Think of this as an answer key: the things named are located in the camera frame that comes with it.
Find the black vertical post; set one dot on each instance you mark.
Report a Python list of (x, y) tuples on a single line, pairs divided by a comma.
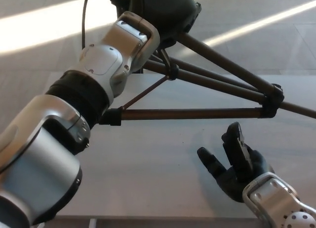
[(137, 71)]

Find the white table frame leg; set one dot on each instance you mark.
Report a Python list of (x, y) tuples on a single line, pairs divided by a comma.
[(92, 223)]

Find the bronze tripod with black joints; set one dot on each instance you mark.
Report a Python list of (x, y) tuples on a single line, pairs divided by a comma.
[(197, 113)]

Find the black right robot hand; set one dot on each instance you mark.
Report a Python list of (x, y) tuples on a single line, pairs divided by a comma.
[(237, 173)]

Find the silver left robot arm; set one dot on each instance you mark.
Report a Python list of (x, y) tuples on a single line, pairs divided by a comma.
[(32, 163)]

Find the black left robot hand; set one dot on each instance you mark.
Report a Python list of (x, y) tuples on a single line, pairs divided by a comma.
[(168, 11)]

